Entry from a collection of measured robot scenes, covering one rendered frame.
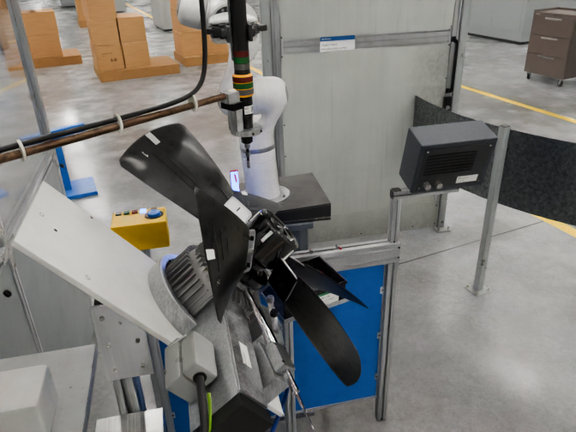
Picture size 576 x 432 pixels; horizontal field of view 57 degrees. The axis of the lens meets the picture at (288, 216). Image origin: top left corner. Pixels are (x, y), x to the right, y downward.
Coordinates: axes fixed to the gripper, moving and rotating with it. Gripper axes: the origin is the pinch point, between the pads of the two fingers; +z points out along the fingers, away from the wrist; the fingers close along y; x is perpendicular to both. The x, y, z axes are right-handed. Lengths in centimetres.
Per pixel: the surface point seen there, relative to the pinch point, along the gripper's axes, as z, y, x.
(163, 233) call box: -32, 23, -60
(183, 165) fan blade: 0.6, 14.3, -26.7
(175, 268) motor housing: 11, 19, -47
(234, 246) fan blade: 27.2, 7.0, -33.5
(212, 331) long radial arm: 28, 13, -51
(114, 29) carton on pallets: -738, 88, -85
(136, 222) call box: -33, 30, -56
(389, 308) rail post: -36, -54, -105
